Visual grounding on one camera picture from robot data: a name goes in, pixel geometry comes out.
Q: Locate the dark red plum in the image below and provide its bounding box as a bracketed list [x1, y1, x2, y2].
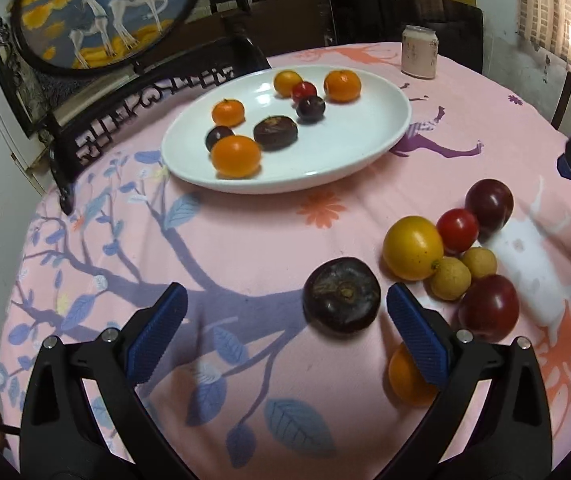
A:
[458, 274, 520, 342]
[464, 179, 514, 236]

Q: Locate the orange tangerine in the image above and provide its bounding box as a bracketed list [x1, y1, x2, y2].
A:
[387, 344, 438, 408]

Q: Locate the tan longan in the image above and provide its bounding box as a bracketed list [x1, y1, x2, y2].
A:
[429, 257, 472, 301]
[460, 247, 498, 281]

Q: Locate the yellow passion fruit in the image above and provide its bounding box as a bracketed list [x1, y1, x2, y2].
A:
[382, 216, 445, 282]

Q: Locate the dark mangosteen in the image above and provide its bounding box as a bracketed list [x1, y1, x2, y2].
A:
[253, 115, 299, 151]
[302, 257, 382, 335]

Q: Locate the large orange front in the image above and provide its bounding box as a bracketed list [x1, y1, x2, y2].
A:
[323, 70, 363, 103]

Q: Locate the large orange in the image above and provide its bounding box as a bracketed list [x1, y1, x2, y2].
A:
[323, 70, 363, 103]
[210, 136, 261, 179]

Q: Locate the dark cherry plum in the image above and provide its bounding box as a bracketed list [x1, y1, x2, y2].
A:
[205, 126, 234, 152]
[296, 96, 325, 124]

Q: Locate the pink patterned tablecloth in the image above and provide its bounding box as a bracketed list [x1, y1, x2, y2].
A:
[0, 44, 571, 479]

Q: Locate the beige beverage can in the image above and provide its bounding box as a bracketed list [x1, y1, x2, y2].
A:
[401, 25, 438, 79]

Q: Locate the black board behind table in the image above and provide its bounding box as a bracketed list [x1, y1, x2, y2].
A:
[329, 0, 484, 73]

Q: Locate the small red cherry tomato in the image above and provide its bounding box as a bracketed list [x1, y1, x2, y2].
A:
[291, 80, 318, 103]

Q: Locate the white oval plate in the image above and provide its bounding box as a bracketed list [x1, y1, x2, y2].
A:
[160, 70, 412, 195]

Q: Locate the small yellow-orange fruit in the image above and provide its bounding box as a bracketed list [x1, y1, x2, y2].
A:
[273, 70, 303, 99]

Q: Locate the dark mangosteen on plate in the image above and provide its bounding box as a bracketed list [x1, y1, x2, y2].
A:
[253, 115, 299, 151]

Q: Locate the small orange mandarin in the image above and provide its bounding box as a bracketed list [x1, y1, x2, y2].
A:
[212, 99, 245, 128]

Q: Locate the round deer painting screen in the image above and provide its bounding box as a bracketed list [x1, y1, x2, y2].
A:
[0, 0, 268, 214]

